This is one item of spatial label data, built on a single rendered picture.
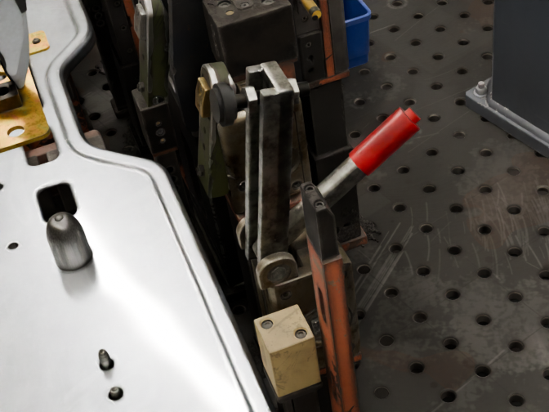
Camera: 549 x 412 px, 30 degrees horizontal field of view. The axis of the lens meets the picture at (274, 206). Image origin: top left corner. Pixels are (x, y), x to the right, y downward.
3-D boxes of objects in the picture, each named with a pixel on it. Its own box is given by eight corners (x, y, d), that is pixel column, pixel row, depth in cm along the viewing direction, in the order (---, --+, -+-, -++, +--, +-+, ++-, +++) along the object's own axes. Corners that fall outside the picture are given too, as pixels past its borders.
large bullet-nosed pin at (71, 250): (57, 262, 90) (36, 209, 85) (91, 251, 90) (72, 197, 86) (64, 287, 88) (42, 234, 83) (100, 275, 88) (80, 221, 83)
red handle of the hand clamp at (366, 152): (240, 232, 78) (394, 89, 74) (258, 244, 79) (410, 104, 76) (258, 269, 75) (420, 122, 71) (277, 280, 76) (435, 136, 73)
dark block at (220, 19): (261, 300, 121) (200, -3, 92) (316, 280, 123) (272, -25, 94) (276, 330, 118) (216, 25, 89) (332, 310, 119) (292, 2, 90)
